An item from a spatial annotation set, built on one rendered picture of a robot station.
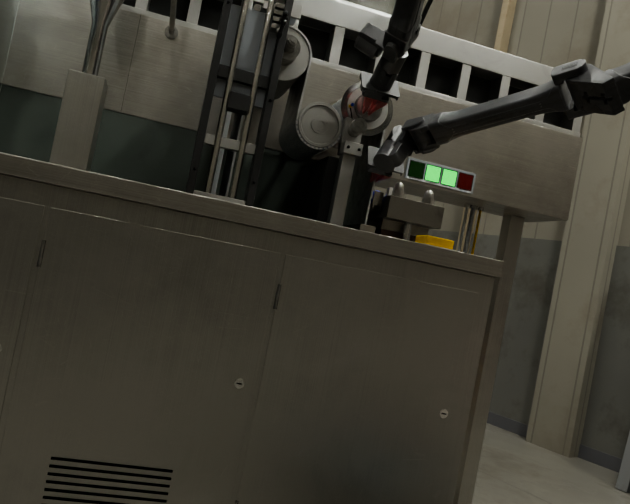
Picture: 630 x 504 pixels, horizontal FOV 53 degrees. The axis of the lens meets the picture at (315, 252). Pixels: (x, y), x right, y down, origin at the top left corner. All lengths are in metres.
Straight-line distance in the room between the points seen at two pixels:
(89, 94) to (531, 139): 1.45
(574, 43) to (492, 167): 2.74
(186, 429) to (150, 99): 1.02
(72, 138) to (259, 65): 0.51
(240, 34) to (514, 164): 1.13
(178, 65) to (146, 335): 0.94
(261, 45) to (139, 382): 0.83
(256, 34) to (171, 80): 0.47
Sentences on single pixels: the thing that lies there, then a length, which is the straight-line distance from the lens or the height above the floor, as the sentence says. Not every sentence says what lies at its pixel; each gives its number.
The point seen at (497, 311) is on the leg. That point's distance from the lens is 2.48.
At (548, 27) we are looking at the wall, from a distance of 5.12.
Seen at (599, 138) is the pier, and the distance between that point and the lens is 4.41.
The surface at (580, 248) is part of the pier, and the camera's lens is 4.28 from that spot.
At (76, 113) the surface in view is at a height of 1.06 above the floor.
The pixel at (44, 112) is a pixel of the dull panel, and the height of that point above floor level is 1.09.
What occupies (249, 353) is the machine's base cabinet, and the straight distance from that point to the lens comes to 1.41.
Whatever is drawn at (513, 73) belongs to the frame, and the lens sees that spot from 2.38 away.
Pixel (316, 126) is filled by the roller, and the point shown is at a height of 1.17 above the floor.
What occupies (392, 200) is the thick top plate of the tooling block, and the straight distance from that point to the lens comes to 1.72.
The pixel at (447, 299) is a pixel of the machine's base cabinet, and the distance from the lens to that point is 1.54.
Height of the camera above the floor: 0.79
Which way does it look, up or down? 2 degrees up
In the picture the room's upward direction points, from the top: 11 degrees clockwise
